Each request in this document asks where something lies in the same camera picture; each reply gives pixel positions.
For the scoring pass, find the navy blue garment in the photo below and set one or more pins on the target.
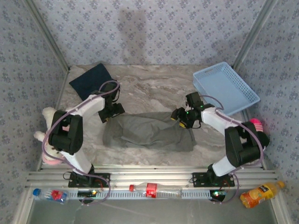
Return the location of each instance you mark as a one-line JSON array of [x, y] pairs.
[[91, 79]]

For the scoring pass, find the grey garment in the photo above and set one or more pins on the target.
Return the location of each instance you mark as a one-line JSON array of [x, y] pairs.
[[144, 133]]

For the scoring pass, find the light blue plastic basket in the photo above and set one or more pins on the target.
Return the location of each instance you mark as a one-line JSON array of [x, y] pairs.
[[222, 86]]

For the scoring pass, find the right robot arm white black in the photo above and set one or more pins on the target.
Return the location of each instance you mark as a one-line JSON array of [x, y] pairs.
[[243, 147]]

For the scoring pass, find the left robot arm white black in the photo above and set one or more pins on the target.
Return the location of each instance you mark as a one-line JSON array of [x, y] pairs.
[[67, 137]]

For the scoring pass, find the white teddy bear pink outfit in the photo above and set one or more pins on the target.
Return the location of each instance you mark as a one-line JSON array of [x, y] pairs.
[[47, 115]]

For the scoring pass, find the pink doll plush black hair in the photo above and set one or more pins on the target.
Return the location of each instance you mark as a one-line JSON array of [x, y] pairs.
[[255, 123]]

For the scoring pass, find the clear cola bottle red cap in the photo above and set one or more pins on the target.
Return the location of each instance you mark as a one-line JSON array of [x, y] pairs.
[[151, 189]]

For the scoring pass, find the black controller board with LED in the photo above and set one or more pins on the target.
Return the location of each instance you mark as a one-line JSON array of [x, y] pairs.
[[217, 194], [86, 193]]

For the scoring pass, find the clear water bottle blue cap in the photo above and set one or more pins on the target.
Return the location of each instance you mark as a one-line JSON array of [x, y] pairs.
[[51, 195]]

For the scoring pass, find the orange juice bottle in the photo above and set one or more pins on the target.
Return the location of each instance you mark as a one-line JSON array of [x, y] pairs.
[[257, 194]]

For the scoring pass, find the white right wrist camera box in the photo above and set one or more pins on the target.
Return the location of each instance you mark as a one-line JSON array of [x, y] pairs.
[[186, 104]]

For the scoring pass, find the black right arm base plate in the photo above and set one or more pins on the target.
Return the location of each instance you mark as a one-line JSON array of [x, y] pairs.
[[198, 179]]

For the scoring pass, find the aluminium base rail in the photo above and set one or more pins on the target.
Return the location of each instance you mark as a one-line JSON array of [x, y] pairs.
[[151, 175]]

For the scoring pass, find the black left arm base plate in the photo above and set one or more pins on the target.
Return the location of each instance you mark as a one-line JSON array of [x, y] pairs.
[[102, 178]]

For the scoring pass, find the aluminium corner post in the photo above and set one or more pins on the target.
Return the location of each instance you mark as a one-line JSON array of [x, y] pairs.
[[48, 35], [252, 35]]

